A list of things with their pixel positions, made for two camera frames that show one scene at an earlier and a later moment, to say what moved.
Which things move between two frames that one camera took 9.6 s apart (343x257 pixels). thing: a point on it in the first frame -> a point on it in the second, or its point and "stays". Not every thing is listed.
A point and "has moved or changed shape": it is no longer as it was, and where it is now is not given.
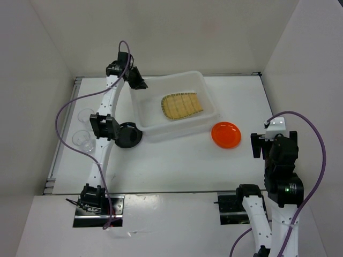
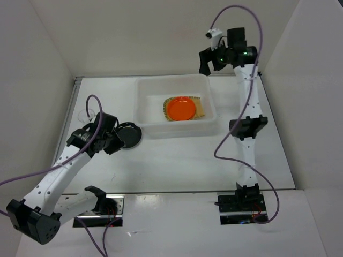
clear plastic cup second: x=83 y=115 stays
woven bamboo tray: x=178 y=105 has moved or changed shape
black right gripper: x=256 y=143 -> x=206 y=55
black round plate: x=130 y=135 stays
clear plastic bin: x=147 y=105 stays
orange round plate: x=226 y=135 -> x=181 y=109
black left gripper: x=140 y=83 -> x=119 y=143
